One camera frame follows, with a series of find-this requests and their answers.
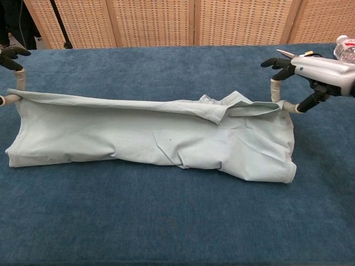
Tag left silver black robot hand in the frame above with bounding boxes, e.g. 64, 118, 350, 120
0, 46, 32, 108

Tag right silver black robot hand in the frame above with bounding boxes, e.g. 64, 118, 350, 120
260, 54, 355, 114

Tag light green t-shirt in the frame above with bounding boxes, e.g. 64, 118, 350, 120
5, 89, 297, 185

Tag clear plastic water bottle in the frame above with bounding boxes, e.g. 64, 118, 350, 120
333, 35, 355, 64

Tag black tripod stand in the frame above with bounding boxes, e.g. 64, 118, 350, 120
49, 0, 73, 49

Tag woven wooden folding screen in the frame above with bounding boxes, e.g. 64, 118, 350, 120
23, 0, 355, 50

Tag blue carpet table cover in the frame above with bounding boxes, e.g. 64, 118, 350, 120
0, 43, 355, 266

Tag black handled scissors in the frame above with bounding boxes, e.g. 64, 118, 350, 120
276, 49, 324, 59

